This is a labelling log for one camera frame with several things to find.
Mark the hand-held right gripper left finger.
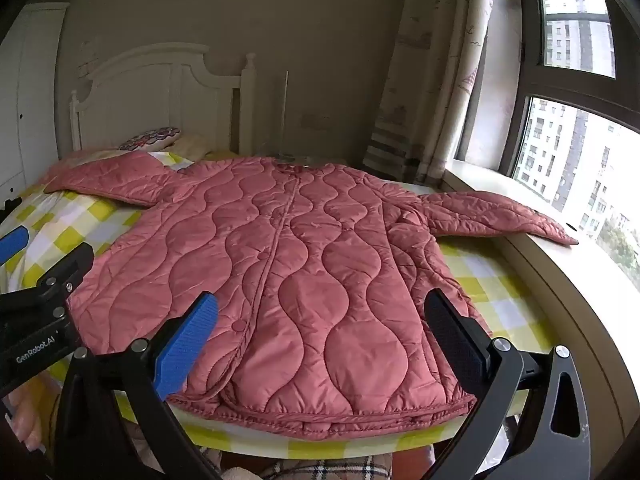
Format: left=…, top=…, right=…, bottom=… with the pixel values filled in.
left=52, top=291, right=223, bottom=480

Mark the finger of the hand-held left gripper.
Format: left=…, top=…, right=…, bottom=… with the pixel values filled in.
left=20, top=242, right=96, bottom=306
left=0, top=226, right=30, bottom=267

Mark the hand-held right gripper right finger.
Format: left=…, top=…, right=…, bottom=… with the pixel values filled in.
left=422, top=288, right=593, bottom=480

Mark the pink quilted jacket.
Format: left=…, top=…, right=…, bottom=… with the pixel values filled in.
left=44, top=152, right=580, bottom=433

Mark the yellow checked bed sheet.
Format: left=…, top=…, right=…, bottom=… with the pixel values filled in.
left=0, top=147, right=551, bottom=466

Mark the cream windowsill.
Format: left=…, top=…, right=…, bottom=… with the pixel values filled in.
left=440, top=157, right=640, bottom=461

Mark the white wardrobe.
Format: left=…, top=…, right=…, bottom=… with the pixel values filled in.
left=0, top=2, right=71, bottom=201

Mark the colourful patterned pillow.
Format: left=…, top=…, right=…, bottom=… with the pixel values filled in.
left=119, top=126, right=182, bottom=152

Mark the plaid cloth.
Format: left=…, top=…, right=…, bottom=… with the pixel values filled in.
left=260, top=454, right=432, bottom=480

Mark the cream pillow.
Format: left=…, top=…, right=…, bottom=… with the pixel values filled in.
left=172, top=134, right=212, bottom=161

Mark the white wooden headboard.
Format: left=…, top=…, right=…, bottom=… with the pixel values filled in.
left=69, top=42, right=258, bottom=161

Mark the dark framed window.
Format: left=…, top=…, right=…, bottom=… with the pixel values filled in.
left=500, top=0, right=640, bottom=281

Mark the clear plastic stand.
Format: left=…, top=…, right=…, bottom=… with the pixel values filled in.
left=270, top=71, right=312, bottom=166

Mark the beige printed curtain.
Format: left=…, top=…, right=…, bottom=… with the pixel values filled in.
left=362, top=0, right=501, bottom=186

